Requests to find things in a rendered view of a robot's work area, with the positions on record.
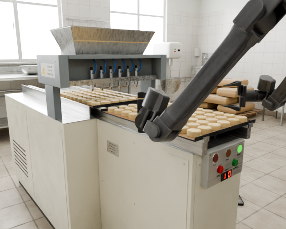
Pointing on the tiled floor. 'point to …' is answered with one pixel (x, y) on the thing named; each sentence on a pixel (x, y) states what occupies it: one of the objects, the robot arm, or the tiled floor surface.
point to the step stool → (281, 111)
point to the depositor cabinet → (56, 161)
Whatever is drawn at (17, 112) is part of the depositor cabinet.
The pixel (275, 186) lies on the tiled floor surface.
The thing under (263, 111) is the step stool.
